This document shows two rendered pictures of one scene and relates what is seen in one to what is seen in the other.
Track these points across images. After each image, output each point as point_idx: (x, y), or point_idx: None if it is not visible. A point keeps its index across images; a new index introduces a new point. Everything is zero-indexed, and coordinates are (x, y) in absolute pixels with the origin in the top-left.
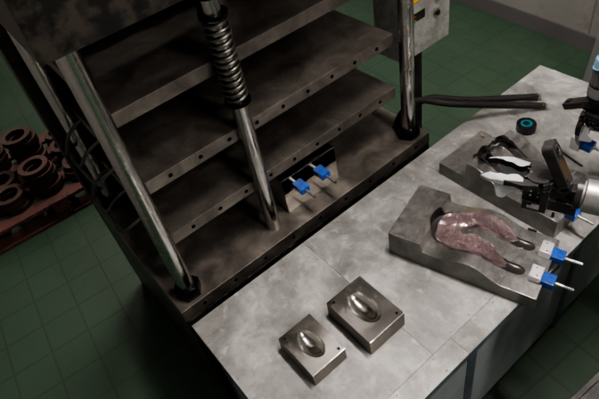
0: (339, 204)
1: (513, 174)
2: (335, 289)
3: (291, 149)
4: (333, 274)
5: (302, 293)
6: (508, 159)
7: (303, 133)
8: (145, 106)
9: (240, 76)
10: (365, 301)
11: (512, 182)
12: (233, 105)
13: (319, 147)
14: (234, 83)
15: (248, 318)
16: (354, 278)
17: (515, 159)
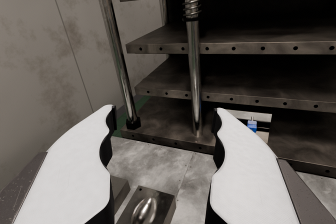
0: None
1: (106, 179)
2: (166, 189)
3: (234, 91)
4: (178, 182)
5: (152, 172)
6: (231, 139)
7: (255, 90)
8: None
9: None
10: (153, 213)
11: (12, 185)
12: (184, 18)
13: (258, 105)
14: None
15: (123, 155)
16: (182, 197)
17: (257, 164)
